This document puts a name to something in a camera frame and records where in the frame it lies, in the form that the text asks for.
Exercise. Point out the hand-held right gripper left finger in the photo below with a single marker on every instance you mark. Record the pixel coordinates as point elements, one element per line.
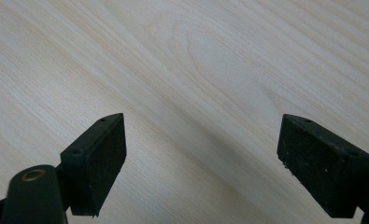
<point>95,165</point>

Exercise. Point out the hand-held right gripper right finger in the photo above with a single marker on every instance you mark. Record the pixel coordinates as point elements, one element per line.
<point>322,168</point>

